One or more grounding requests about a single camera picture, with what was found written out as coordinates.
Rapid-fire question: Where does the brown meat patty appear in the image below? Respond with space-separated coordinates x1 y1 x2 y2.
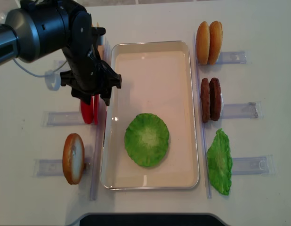
209 78 222 121
200 78 210 123

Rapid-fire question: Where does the green lettuce leaf on tray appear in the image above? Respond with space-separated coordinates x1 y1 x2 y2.
124 113 170 167

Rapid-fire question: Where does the white rectangular tray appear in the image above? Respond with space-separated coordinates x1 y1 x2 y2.
100 41 200 190

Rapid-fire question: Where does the golden bun slice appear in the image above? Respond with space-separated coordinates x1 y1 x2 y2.
208 21 223 65
196 21 210 65

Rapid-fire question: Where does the clear acrylic rack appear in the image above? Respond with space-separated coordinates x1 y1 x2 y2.
193 34 276 199
33 35 113 201

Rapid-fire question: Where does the clear acrylic rack left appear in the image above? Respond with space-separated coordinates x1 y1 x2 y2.
33 35 113 201

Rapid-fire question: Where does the top bun slice upright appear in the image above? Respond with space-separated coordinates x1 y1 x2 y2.
62 133 85 185

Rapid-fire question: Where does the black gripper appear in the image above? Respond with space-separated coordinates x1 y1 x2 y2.
60 54 121 118

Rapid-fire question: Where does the red tomato slice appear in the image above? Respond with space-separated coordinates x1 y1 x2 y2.
80 97 94 124
93 95 99 125

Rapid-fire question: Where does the golden bun slice left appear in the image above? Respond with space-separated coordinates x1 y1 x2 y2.
196 21 210 65

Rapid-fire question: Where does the clear acrylic rack right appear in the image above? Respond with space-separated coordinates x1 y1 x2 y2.
193 34 276 199

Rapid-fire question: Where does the brown meat patty left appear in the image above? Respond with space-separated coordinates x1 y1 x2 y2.
200 78 210 123

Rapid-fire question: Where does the brown meat patty right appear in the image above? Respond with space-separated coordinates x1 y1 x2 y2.
209 78 222 121

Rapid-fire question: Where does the orange cheese slice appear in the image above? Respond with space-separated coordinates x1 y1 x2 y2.
96 21 105 59

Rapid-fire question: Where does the white cable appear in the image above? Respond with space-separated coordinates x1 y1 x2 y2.
12 57 71 90

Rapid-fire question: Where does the golden bun slice right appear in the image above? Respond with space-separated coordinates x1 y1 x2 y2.
208 21 223 65

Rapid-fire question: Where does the green lettuce leaf in rack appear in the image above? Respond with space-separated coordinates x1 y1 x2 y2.
207 129 233 195

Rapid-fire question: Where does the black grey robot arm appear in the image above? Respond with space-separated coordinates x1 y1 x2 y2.
0 0 122 105

